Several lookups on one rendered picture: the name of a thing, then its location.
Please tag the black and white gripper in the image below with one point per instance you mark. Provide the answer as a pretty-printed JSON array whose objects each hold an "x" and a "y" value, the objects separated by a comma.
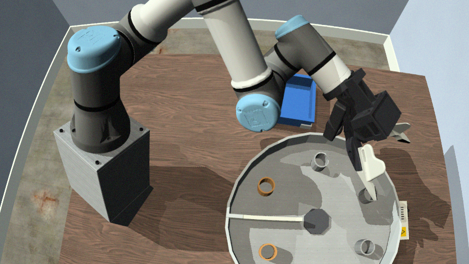
[{"x": 368, "y": 117}]

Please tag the blue crate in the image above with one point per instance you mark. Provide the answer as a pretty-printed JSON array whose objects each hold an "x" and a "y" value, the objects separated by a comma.
[{"x": 298, "y": 106}]

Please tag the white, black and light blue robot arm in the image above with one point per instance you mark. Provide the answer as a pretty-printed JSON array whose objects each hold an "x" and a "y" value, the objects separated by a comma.
[{"x": 99, "y": 55}]

